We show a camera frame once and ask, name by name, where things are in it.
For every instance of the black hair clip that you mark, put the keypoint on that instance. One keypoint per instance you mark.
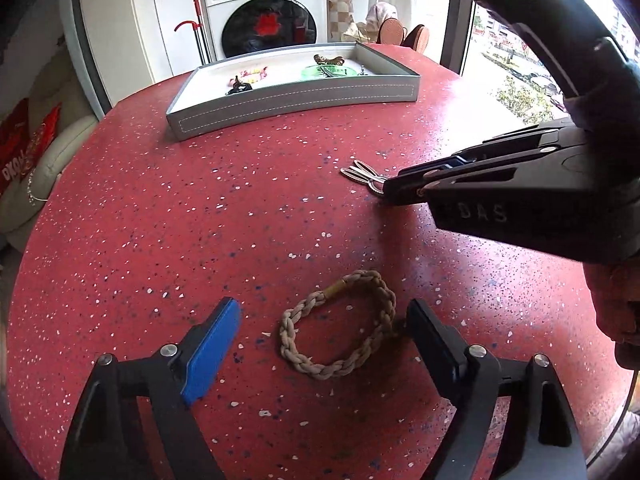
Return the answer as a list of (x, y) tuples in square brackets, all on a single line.
[(237, 87)]

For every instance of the brown round slipper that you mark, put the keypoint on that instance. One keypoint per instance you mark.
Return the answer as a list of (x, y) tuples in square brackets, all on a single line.
[(419, 39), (390, 32)]

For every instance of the chequered paper bag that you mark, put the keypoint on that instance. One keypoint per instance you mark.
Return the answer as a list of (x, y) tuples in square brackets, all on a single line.
[(340, 10)]

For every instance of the red printed blanket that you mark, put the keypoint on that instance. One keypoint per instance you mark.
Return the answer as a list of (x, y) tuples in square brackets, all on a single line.
[(12, 150)]

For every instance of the green translucent bangle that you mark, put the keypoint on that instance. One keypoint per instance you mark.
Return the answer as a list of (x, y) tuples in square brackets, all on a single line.
[(312, 74)]

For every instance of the white cloth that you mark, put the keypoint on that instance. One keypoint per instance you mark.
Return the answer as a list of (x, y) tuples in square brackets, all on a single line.
[(380, 15)]

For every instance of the white cabinet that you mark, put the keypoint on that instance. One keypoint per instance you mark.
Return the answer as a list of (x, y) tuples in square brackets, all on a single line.
[(175, 5)]

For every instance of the person's right hand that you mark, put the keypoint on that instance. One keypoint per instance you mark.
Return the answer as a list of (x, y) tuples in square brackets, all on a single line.
[(612, 305)]

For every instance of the cream leather sofa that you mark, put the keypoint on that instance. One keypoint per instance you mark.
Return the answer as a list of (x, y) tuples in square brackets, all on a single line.
[(55, 105)]

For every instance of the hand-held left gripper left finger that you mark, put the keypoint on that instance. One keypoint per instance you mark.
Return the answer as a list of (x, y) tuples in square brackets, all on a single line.
[(210, 355)]

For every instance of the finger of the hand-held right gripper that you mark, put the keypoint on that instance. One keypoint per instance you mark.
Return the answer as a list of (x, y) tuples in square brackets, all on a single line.
[(450, 187), (500, 147)]

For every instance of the red cushion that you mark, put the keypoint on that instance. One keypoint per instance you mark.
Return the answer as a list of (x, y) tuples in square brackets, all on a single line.
[(45, 132)]

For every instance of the dark window frame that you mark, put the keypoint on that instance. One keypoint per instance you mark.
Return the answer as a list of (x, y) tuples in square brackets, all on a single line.
[(457, 25)]

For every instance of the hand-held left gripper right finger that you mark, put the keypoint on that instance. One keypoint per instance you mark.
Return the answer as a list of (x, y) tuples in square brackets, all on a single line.
[(435, 345)]

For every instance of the grey jewelry tray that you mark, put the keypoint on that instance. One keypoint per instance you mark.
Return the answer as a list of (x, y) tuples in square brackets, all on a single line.
[(300, 100)]

